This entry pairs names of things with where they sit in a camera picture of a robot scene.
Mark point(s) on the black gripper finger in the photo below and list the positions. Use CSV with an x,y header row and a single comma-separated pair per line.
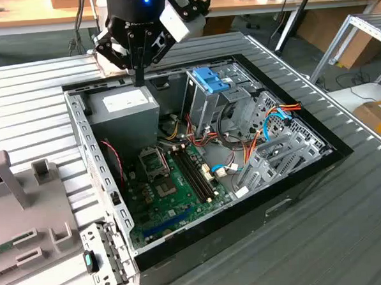
x,y
100,44
167,38

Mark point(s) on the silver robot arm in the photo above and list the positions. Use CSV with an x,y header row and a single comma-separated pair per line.
x,y
106,64

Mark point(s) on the silver disk bay cage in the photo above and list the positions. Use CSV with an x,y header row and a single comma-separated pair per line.
x,y
257,164

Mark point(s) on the small brown cardboard box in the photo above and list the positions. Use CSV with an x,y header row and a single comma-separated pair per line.
x,y
219,26

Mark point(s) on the blue drive cage latch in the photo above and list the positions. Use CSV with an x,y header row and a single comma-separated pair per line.
x,y
206,76

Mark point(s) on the long wooden desk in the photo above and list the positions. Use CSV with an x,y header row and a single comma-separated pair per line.
x,y
27,13

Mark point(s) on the silver optical drive cage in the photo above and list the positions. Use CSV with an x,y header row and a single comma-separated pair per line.
x,y
204,110

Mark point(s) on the grey power supply unit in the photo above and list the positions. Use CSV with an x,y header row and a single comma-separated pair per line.
x,y
125,126

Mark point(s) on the black chair base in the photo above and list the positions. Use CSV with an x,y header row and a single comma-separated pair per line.
x,y
253,25

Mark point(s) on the black tripod stand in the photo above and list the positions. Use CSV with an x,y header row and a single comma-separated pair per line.
x,y
301,6

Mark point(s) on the beige power socket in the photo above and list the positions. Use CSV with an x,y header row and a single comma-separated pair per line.
x,y
207,173

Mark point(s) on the black RAM slot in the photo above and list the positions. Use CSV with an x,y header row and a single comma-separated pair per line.
x,y
198,177
201,177
194,177
190,177

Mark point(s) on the CPU socket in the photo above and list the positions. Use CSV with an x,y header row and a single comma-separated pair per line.
x,y
165,188

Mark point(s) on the black case clip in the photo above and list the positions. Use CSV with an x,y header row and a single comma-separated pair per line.
x,y
116,199

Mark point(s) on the large brown cardboard box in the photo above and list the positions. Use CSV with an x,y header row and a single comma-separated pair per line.
x,y
325,30

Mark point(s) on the green motherboard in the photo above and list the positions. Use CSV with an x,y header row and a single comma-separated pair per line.
x,y
185,197

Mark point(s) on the white label tag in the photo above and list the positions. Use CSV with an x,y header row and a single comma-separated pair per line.
x,y
241,192

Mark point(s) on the grey parts rack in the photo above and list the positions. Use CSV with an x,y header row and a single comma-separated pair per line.
x,y
37,204

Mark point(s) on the blue expansion slot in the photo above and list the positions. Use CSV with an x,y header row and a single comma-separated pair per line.
x,y
169,222

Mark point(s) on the silver coin battery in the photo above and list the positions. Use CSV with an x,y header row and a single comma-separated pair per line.
x,y
168,233

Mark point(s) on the white side table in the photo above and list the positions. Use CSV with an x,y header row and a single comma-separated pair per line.
x,y
366,91

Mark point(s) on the black open PC case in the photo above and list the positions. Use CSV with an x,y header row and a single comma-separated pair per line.
x,y
215,243

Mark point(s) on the black latch with blue stripe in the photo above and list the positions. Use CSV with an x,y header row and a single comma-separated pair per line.
x,y
89,262

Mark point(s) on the cardboard box with yellow tape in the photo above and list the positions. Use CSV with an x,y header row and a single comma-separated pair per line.
x,y
378,120

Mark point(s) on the green circuit card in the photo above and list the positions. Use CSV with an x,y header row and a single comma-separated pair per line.
x,y
2,248

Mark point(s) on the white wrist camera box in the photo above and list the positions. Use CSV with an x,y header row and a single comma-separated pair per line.
x,y
176,22

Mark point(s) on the metal shelf frame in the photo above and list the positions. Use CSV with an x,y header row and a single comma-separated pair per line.
x,y
332,49

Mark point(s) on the metal expansion slot bracket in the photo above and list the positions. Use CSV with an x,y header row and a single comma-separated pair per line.
x,y
110,249

